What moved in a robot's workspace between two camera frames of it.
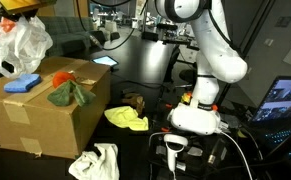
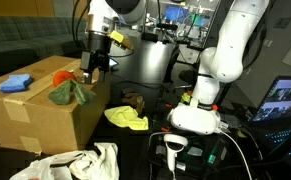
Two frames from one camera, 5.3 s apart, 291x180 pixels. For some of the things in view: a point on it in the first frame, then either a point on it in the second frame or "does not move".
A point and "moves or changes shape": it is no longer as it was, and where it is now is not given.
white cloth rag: (90, 166) does not move
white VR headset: (194, 119) does not move
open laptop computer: (278, 123) does not move
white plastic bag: (19, 45) to (56, 167)
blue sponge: (22, 83) moves or changes shape
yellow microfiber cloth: (126, 116) does not move
